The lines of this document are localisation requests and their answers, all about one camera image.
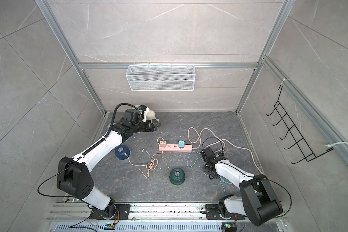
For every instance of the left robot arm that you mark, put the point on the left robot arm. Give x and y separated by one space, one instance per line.
74 174

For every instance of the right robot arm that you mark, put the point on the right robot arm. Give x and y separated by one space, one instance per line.
258 201

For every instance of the teal usb wall charger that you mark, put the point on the teal usb wall charger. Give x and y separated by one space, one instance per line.
181 144

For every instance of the pink power strip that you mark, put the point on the pink power strip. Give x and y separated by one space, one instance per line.
175 148

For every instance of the black wire hook rack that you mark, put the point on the black wire hook rack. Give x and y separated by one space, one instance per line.
294 132

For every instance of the blue cordless meat grinder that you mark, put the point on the blue cordless meat grinder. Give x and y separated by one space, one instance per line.
122 152

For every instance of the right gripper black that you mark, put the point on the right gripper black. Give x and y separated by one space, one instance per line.
205 168

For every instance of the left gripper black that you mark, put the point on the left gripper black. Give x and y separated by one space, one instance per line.
148 129

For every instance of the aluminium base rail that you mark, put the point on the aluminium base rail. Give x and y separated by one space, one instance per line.
153 217

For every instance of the pink usb wall charger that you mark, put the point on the pink usb wall charger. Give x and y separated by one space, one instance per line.
162 144

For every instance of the white wire mesh basket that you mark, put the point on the white wire mesh basket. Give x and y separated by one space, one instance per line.
161 77

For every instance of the green cordless meat grinder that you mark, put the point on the green cordless meat grinder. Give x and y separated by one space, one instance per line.
177 176

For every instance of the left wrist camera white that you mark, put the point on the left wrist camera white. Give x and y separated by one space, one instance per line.
144 110

